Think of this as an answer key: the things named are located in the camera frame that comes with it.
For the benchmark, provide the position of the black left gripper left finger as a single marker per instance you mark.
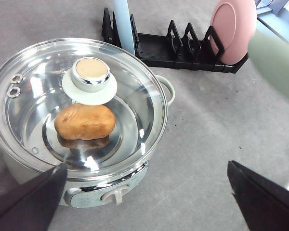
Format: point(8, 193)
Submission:
point(32, 205)

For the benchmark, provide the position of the green plate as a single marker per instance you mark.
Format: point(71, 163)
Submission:
point(270, 59)

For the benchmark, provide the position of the pink plate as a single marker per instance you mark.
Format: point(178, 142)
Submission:
point(233, 22)

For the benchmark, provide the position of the black plate rack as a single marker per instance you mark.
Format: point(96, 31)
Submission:
point(172, 51)

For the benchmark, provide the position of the green electric steamer pot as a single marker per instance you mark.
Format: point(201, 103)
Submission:
point(93, 192)

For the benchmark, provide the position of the blue plate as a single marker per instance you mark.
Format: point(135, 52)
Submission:
point(124, 26)

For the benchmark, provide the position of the glass pot lid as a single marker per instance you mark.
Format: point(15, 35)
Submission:
point(37, 83)

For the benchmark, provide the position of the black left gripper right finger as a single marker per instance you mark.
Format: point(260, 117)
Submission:
point(265, 204)

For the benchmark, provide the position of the brown potato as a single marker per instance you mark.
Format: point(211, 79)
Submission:
point(84, 121)

